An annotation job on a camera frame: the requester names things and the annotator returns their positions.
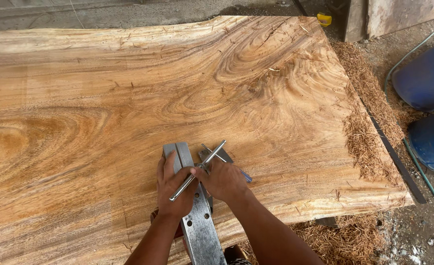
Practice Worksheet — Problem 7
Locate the person's right hand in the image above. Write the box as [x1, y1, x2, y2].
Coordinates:
[190, 158, 253, 205]

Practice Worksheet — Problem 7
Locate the black metal bar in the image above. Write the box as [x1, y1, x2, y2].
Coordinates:
[362, 105, 427, 205]

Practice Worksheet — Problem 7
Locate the electric planer with metal base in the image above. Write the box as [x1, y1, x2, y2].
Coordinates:
[150, 142, 227, 265]

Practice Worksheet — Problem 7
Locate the person's left hand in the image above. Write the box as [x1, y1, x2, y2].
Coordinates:
[156, 150, 200, 220]

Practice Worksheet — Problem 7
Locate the yellow plastic container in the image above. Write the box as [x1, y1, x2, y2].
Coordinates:
[316, 13, 332, 28]

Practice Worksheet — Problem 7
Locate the heap of wood shavings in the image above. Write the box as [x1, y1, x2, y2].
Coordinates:
[329, 40, 409, 186]
[237, 212, 388, 265]

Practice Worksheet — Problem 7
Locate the large wooden slab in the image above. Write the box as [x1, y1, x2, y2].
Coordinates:
[0, 15, 415, 265]

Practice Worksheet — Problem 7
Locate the silver T-handle wrench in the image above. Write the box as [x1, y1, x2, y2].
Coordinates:
[169, 139, 227, 202]

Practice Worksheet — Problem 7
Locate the green hose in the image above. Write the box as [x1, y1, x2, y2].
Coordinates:
[384, 22, 434, 224]

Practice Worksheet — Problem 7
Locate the flat wrench with blue tip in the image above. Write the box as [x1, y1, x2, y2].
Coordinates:
[198, 144, 253, 183]

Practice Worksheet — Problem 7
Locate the leaning wooden board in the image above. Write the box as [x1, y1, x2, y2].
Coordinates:
[343, 0, 434, 43]

